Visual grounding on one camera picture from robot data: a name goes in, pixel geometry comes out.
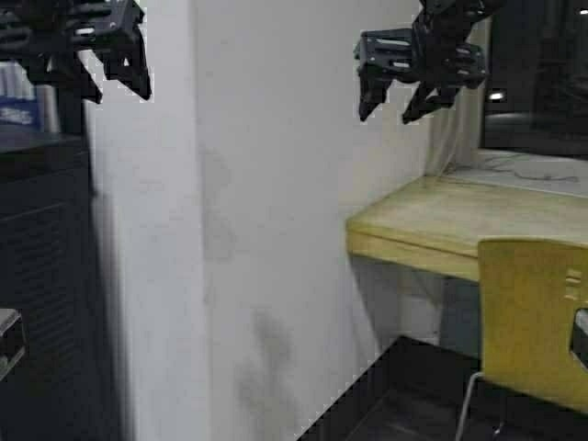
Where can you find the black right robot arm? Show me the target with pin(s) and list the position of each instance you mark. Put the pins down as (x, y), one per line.
(470, 10)

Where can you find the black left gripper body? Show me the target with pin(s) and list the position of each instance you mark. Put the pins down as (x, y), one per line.
(38, 35)

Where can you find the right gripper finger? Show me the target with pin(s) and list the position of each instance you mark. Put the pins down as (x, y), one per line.
(428, 99)
(373, 93)

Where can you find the dark louvered cabinet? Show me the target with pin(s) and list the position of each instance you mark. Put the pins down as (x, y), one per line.
(63, 386)

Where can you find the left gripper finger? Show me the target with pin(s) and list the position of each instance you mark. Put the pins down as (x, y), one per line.
(129, 67)
(77, 80)

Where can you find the dark glass window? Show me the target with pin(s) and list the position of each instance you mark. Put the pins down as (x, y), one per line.
(537, 91)

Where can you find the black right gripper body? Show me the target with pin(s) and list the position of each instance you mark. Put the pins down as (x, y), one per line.
(437, 53)

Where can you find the long wooden counter table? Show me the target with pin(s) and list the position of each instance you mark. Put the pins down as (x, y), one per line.
(436, 224)

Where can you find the robot base left corner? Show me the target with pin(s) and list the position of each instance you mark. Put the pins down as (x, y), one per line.
(13, 340)

